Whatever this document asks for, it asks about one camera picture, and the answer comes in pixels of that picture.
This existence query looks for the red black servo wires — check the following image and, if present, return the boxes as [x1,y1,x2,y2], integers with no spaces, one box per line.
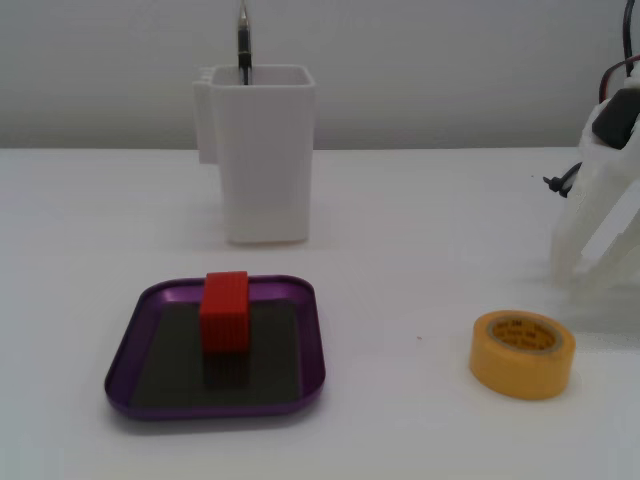
[598,0,640,106]

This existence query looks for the red cube block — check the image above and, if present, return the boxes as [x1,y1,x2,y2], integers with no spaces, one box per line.
[198,271,251,355]

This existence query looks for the white plastic pen holder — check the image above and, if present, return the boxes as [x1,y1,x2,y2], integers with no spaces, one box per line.
[192,64,317,245]

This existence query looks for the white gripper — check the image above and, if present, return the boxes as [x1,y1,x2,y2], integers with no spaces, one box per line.
[552,67,640,301]

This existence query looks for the purple metal tray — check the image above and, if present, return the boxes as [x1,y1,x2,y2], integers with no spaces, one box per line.
[103,273,327,421]

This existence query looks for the yellow tape roll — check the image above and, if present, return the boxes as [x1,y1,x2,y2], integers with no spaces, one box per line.
[468,309,577,401]

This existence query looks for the black ballpoint pen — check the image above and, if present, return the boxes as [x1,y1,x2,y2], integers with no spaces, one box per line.
[236,0,254,86]

